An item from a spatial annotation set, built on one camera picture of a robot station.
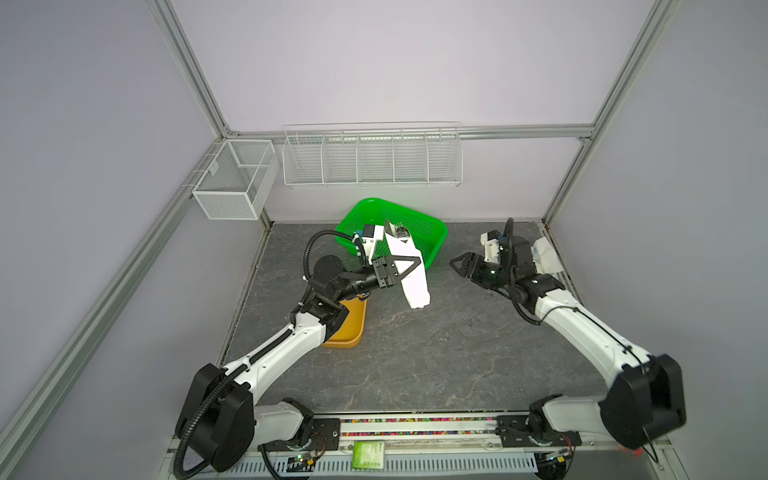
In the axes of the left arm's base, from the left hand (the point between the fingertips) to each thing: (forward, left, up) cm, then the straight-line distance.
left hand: (421, 269), depth 63 cm
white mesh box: (+50, +57, -12) cm, 76 cm away
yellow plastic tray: (+3, +19, -33) cm, 38 cm away
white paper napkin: (-2, +1, -3) cm, 4 cm away
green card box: (-30, +14, -33) cm, 46 cm away
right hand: (+10, -12, -14) cm, 21 cm away
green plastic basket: (+40, -9, -34) cm, 53 cm away
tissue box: (+22, -47, -29) cm, 59 cm away
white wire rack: (+50, +10, -5) cm, 52 cm away
